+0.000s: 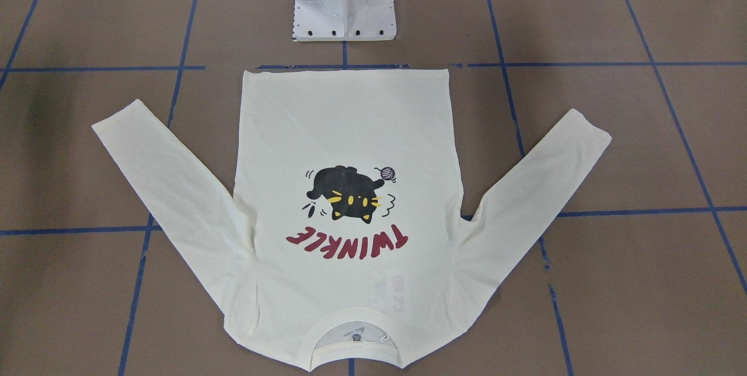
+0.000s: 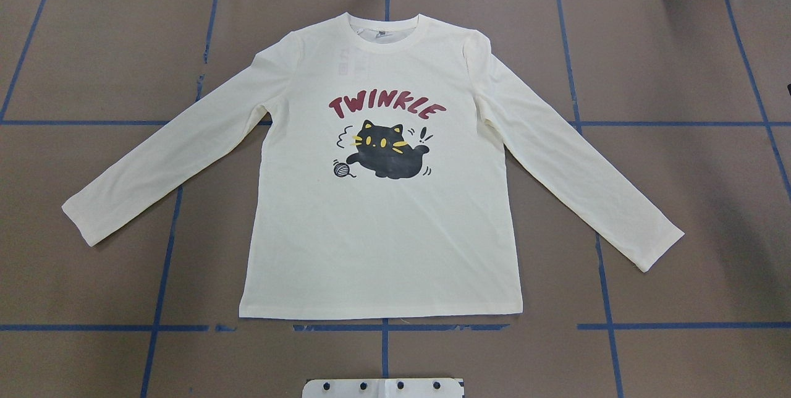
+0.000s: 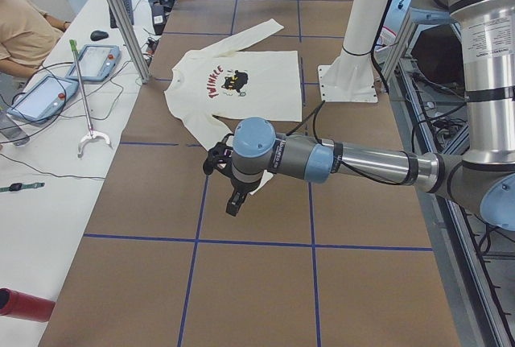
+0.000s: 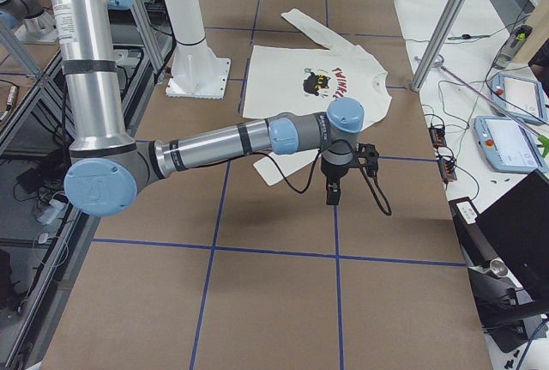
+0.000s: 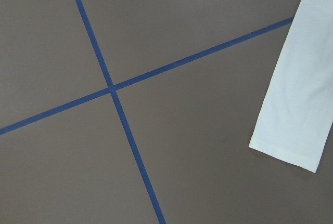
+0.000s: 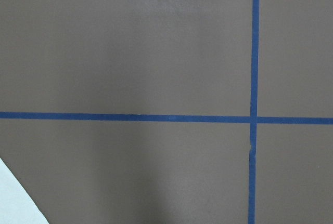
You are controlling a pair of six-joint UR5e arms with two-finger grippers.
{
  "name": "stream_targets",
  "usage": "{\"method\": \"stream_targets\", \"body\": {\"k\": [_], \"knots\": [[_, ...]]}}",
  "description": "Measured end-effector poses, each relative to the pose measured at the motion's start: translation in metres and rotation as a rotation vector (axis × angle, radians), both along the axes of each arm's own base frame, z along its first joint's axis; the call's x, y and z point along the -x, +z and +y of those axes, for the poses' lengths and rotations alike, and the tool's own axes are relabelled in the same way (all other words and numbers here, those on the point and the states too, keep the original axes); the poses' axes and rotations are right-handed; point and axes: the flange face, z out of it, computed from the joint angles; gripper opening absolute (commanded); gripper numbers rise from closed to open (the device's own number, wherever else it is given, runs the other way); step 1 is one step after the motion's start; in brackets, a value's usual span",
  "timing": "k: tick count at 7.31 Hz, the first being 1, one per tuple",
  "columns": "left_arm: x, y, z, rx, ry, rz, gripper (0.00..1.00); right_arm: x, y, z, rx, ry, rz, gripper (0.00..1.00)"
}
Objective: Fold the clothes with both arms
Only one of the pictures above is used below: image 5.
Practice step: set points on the cream long-sleeve printed shirt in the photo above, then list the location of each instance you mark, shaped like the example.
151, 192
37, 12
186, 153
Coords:
296, 114

